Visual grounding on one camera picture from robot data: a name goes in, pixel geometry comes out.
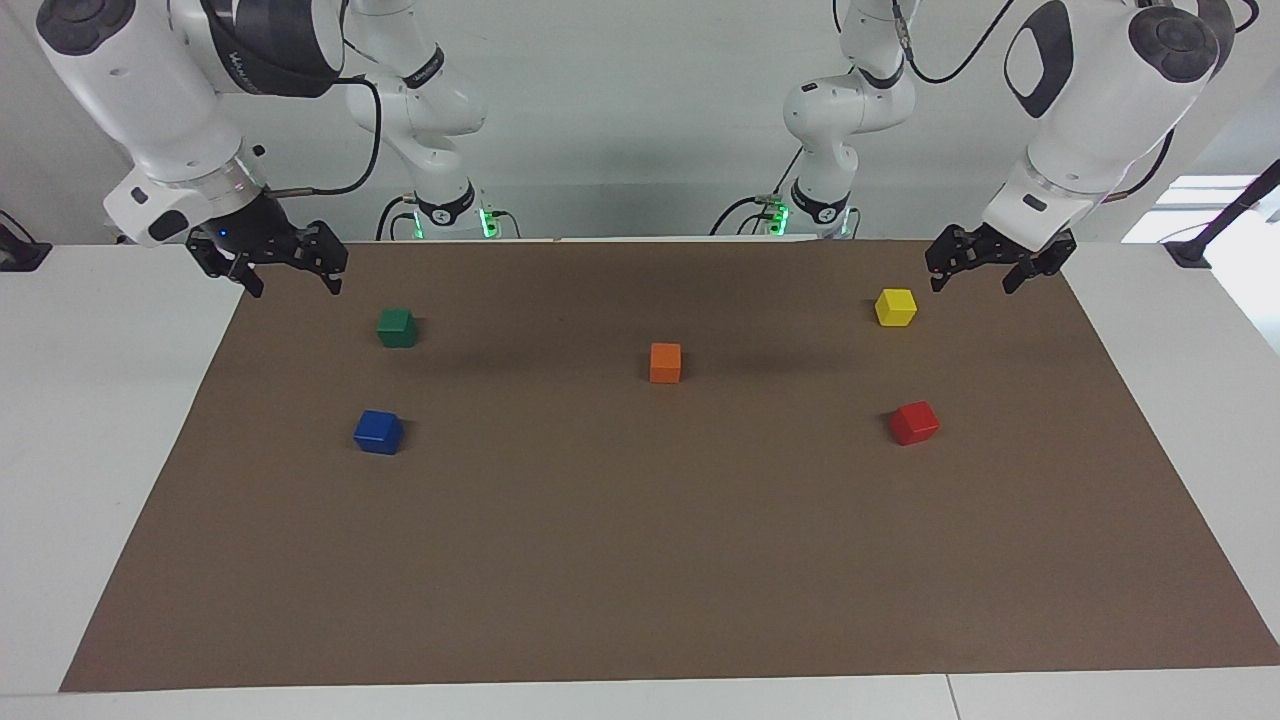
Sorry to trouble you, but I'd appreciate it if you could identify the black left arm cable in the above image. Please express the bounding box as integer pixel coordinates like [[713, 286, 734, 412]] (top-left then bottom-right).
[[888, 0, 1019, 87]]

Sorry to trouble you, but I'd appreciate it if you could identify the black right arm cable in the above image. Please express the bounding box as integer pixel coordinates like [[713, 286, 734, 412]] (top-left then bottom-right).
[[265, 76, 385, 198]]

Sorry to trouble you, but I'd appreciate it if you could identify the black right base cable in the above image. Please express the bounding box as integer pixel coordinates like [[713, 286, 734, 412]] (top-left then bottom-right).
[[375, 195, 421, 241]]

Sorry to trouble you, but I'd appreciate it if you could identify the black table clamp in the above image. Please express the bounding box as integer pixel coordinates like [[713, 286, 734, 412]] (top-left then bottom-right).
[[0, 210, 53, 273]]

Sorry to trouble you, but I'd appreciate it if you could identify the blue wooden block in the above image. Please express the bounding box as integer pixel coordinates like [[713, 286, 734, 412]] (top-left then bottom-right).
[[353, 410, 405, 456]]

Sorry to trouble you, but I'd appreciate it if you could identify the black left base cable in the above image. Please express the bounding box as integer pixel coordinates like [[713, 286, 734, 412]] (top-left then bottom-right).
[[710, 148, 804, 237]]

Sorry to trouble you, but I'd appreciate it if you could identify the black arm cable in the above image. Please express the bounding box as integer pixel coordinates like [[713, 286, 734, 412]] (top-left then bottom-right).
[[888, 0, 1019, 87], [265, 76, 385, 198]]

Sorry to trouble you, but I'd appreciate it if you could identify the black camera stand clamp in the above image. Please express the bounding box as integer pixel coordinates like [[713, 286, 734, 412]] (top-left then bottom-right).
[[1165, 158, 1280, 269]]

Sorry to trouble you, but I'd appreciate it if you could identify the black base cable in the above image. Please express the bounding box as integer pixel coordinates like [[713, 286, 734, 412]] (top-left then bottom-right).
[[375, 195, 421, 241], [710, 148, 804, 237]]

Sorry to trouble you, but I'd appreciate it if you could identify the red wooden block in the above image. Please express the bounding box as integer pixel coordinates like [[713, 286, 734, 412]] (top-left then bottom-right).
[[889, 401, 941, 447]]

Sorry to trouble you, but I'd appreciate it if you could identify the brown paper mat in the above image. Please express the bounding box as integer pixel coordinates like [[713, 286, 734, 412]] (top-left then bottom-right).
[[58, 238, 1280, 693]]

